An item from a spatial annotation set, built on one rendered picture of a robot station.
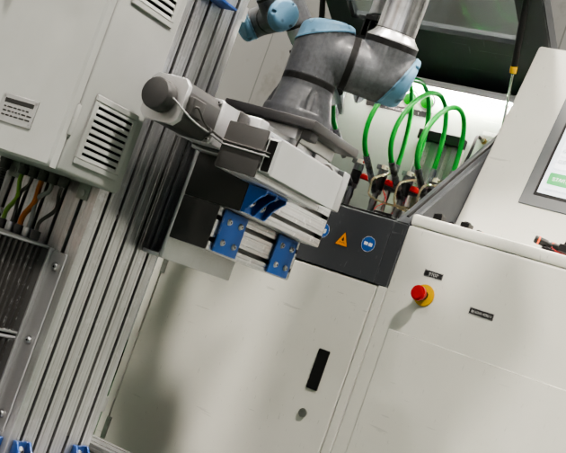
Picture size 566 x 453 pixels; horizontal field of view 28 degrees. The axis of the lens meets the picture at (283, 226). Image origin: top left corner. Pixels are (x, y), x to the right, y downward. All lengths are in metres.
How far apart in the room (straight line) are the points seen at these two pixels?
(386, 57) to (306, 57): 0.17
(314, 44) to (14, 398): 0.93
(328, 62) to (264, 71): 5.76
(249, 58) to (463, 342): 5.52
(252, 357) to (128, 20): 1.12
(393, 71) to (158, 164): 0.53
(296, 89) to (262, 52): 5.71
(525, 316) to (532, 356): 0.09
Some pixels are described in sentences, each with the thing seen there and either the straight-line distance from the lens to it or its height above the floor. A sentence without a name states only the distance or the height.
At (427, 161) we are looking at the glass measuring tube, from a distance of 3.32.
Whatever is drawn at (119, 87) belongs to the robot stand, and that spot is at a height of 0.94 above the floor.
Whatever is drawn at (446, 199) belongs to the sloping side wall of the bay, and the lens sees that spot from 2.85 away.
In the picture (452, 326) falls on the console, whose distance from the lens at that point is 2.61.
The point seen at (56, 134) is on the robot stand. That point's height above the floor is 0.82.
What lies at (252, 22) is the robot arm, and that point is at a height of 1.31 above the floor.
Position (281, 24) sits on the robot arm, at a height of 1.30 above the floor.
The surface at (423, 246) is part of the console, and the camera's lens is 2.68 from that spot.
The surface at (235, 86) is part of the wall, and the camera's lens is 7.86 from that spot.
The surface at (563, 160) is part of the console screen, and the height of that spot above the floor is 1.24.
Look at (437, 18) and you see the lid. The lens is 3.31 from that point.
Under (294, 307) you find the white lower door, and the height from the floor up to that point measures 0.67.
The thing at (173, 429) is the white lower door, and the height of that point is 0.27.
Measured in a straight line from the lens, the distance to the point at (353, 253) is 2.76.
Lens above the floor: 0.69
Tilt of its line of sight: 3 degrees up
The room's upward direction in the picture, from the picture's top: 20 degrees clockwise
